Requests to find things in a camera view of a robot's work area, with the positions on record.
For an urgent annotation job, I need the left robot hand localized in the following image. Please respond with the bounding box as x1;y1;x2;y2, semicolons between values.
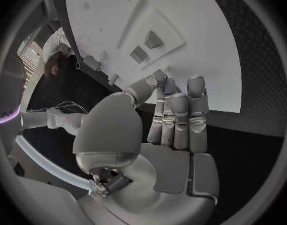
72;69;221;225

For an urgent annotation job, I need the white task board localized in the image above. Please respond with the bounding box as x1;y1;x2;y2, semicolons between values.
64;0;243;114

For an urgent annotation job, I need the person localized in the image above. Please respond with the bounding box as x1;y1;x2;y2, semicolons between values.
27;27;123;115

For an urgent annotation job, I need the grey square block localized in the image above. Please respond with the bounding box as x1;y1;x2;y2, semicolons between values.
129;45;150;65

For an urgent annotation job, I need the grey triangular block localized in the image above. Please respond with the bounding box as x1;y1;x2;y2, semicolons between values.
144;30;165;50

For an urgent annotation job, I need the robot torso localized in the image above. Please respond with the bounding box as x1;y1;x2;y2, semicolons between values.
0;59;26;149

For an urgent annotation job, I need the white cable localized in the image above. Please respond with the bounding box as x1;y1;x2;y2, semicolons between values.
52;101;90;115

